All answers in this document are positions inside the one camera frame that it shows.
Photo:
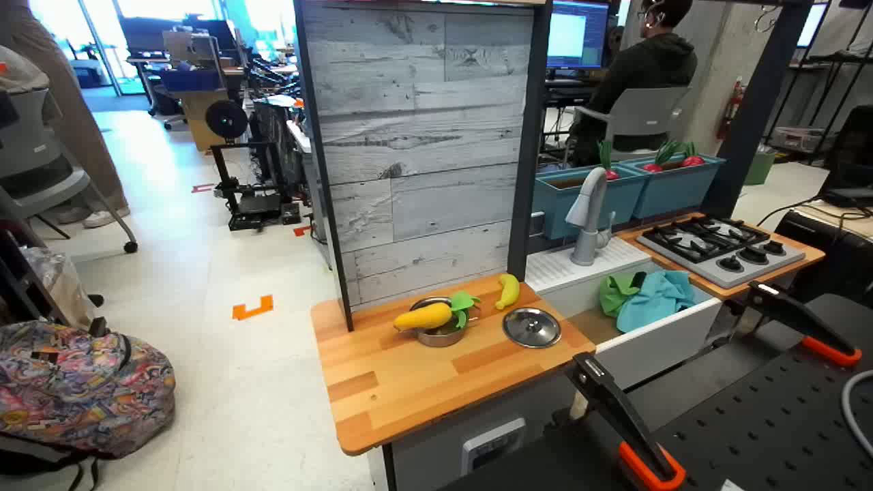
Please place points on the white toy sink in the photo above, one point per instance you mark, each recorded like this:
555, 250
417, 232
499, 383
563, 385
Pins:
655, 351

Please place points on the colourful patterned backpack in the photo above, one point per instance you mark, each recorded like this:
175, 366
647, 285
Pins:
82, 391

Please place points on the yellow toy banana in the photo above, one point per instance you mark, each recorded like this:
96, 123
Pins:
507, 289

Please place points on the grey toy stove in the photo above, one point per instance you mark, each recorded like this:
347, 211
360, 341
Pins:
718, 255

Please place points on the black machine frame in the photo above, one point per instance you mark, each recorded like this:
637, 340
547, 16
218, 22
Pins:
254, 172

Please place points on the computer monitor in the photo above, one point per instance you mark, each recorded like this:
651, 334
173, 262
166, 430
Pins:
574, 37

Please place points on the teal cloth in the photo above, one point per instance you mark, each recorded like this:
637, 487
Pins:
655, 301

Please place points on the grey wood plank panel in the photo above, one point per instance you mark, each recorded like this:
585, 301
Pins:
417, 154

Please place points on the white desk chair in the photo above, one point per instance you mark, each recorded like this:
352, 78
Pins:
641, 112

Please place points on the black frame post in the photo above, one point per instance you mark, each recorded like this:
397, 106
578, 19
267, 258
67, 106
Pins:
760, 100

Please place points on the green cloth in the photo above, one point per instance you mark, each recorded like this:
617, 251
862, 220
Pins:
617, 293

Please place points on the teal planter box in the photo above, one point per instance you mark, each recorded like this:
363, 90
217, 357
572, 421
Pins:
563, 205
677, 191

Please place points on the red toy radish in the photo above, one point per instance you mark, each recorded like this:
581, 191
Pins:
607, 160
675, 154

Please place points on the grey office chair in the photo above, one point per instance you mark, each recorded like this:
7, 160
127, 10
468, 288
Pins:
30, 154

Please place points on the wooden stove counter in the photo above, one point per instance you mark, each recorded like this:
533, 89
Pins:
726, 289

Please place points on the grey toy tap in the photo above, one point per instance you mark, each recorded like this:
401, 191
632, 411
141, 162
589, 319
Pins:
589, 205

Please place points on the red fire extinguisher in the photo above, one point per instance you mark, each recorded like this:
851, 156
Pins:
731, 111

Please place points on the wooden toy kitchen counter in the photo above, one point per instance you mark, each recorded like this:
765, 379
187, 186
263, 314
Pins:
409, 383

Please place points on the seated person dark hoodie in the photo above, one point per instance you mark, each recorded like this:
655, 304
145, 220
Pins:
645, 70

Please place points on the yellow toy corn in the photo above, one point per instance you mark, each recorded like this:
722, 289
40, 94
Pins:
424, 318

